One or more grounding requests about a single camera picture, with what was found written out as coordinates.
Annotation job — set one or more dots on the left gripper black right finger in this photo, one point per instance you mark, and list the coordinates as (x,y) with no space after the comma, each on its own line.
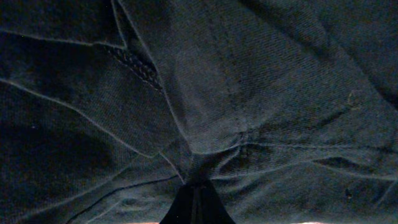
(209,208)

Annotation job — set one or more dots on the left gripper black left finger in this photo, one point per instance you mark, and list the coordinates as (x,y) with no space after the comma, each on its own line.
(180,211)

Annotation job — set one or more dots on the dark green cloth garment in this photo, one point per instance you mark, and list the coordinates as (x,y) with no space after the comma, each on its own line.
(289,109)

